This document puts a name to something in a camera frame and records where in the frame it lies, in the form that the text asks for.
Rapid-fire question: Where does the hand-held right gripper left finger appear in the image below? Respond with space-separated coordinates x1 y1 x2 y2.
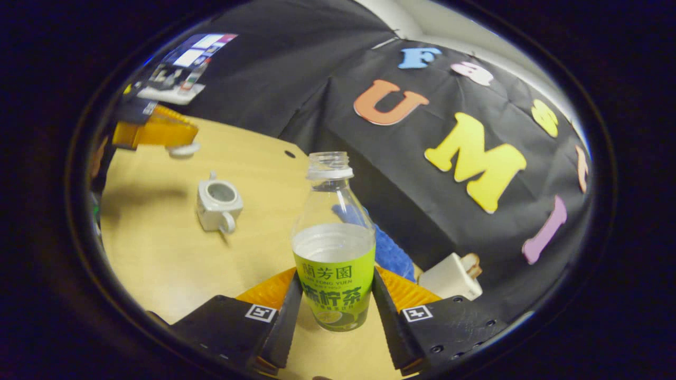
145 267 304 376

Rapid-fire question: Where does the black backdrop cloth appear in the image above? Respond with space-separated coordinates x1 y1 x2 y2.
174 0 595 325

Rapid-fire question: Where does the computer monitor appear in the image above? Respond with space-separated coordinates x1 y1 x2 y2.
149 33 238 88

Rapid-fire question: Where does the bread slice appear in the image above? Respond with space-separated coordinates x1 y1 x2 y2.
461 253 482 279

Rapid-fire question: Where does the white side shelf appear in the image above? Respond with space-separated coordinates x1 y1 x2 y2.
136 82 206 106

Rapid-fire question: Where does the small red cap bottle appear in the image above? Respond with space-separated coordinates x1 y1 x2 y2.
182 58 210 93

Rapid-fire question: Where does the white toaster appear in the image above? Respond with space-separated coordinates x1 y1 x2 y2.
417 252 484 301

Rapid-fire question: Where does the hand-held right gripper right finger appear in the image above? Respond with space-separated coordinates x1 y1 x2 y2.
371 265 509 376

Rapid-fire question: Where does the white teacup lid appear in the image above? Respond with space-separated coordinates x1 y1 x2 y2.
166 141 202 159

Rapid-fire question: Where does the clear green label water bottle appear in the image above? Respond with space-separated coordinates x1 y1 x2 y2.
292 151 377 332

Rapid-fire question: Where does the blue towel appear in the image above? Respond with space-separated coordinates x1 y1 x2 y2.
332 203 416 283

